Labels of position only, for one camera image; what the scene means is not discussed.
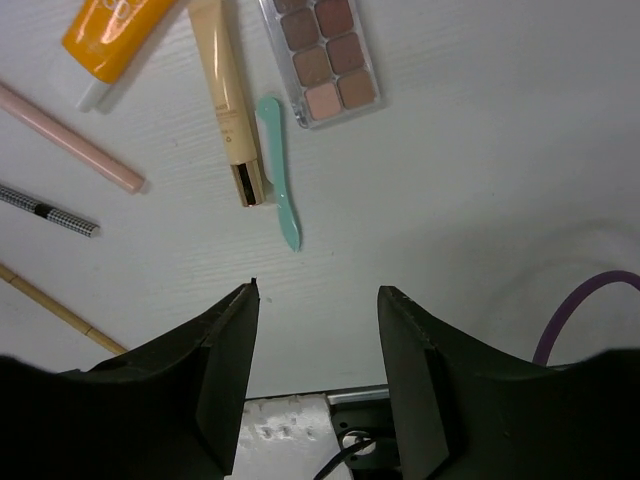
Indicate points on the checkered eyeliner pen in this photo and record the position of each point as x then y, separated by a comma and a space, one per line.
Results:
49, 213

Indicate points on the pink cosmetic pencil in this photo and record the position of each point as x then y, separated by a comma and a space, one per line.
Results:
71, 142

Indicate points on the gold slim eyebrow pencil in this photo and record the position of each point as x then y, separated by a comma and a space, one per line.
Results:
60, 311

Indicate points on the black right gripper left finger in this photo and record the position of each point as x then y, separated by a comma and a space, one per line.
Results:
169, 409

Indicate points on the brown eyeshadow palette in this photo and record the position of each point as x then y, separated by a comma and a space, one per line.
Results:
323, 58

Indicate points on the mint green eyebrow razor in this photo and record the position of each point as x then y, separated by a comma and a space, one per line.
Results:
270, 126

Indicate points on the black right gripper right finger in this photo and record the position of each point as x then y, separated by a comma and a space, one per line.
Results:
465, 410

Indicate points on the orange sunscreen tube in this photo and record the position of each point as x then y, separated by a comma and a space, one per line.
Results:
99, 46

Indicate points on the beige foundation tube gold cap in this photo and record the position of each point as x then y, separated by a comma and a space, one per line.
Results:
219, 65

